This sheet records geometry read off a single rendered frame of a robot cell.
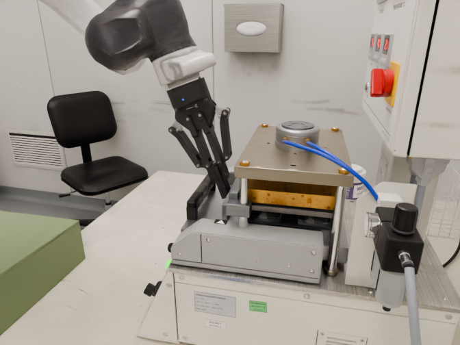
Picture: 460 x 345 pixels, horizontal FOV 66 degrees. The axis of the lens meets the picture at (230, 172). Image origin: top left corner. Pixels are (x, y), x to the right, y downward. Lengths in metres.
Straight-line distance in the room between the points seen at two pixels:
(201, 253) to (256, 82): 1.69
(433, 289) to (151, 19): 0.63
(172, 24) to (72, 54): 2.11
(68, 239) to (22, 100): 2.23
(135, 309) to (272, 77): 1.65
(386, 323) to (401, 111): 0.33
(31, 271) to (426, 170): 0.77
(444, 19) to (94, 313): 0.79
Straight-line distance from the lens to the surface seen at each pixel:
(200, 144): 0.70
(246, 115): 2.26
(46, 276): 0.93
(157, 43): 0.66
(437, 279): 0.69
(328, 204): 0.60
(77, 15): 0.79
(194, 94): 0.66
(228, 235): 0.58
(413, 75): 0.50
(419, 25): 0.49
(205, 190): 0.73
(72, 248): 0.98
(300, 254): 0.58
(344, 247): 0.64
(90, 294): 0.91
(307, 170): 0.55
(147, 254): 1.00
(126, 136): 2.63
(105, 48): 0.65
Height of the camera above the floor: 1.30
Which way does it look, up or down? 22 degrees down
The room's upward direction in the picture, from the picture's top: straight up
